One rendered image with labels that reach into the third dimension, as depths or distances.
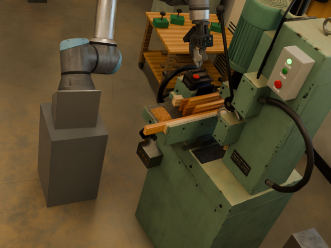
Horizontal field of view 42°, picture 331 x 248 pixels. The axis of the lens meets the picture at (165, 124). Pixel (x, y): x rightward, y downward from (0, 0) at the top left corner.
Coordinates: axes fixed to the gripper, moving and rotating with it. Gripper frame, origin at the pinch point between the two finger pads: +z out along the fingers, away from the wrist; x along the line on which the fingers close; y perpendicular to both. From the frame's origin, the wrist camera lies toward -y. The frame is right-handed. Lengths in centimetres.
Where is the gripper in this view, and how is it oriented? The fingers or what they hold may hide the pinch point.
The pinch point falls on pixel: (197, 64)
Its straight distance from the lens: 202.6
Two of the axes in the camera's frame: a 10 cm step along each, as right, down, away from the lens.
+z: 0.5, 9.6, 2.7
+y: 5.4, 2.0, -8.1
